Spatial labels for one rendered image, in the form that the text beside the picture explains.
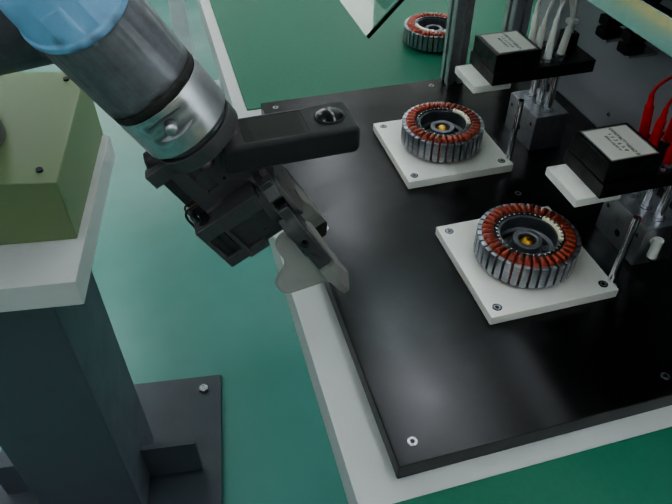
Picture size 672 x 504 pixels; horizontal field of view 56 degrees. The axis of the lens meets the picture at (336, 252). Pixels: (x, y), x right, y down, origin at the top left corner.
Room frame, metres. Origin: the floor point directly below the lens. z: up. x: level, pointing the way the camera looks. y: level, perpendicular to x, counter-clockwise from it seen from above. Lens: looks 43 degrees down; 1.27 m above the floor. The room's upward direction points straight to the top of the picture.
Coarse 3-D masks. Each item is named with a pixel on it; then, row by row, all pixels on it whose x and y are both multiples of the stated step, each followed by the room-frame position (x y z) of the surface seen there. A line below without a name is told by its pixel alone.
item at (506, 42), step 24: (480, 48) 0.78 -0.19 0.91; (504, 48) 0.76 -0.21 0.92; (528, 48) 0.76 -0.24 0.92; (576, 48) 0.81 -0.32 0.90; (456, 72) 0.78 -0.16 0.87; (480, 72) 0.77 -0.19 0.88; (504, 72) 0.74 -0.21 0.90; (528, 72) 0.75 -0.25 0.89; (552, 72) 0.76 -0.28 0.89; (576, 72) 0.77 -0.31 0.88; (552, 96) 0.77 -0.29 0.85
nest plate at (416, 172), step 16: (384, 128) 0.79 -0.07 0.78; (400, 128) 0.79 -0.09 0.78; (384, 144) 0.76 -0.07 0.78; (400, 144) 0.75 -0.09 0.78; (496, 144) 0.75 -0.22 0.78; (400, 160) 0.71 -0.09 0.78; (416, 160) 0.71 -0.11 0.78; (464, 160) 0.71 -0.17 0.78; (480, 160) 0.71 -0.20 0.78; (496, 160) 0.71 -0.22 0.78; (416, 176) 0.67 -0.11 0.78; (432, 176) 0.67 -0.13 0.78; (448, 176) 0.68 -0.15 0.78; (464, 176) 0.68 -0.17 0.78; (480, 176) 0.69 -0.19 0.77
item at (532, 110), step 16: (512, 96) 0.82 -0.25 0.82; (528, 96) 0.81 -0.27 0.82; (512, 112) 0.81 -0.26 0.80; (528, 112) 0.77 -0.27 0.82; (544, 112) 0.77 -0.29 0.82; (560, 112) 0.77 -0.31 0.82; (528, 128) 0.76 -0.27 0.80; (544, 128) 0.76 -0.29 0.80; (560, 128) 0.76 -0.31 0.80; (528, 144) 0.76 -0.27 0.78; (544, 144) 0.76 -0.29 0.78
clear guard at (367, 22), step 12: (348, 0) 0.67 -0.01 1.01; (360, 0) 0.65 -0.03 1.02; (372, 0) 0.64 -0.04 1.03; (384, 0) 0.62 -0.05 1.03; (396, 0) 0.60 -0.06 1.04; (360, 12) 0.63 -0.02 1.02; (372, 12) 0.62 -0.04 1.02; (384, 12) 0.60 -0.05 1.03; (360, 24) 0.62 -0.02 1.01; (372, 24) 0.60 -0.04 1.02
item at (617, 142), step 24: (576, 144) 0.56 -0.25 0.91; (600, 144) 0.54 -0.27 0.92; (624, 144) 0.54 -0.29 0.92; (648, 144) 0.54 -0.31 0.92; (552, 168) 0.55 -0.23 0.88; (576, 168) 0.54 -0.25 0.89; (600, 168) 0.51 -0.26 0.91; (624, 168) 0.51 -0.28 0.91; (648, 168) 0.52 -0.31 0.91; (576, 192) 0.51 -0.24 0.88; (600, 192) 0.50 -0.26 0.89; (624, 192) 0.51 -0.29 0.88; (648, 192) 0.56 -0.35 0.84
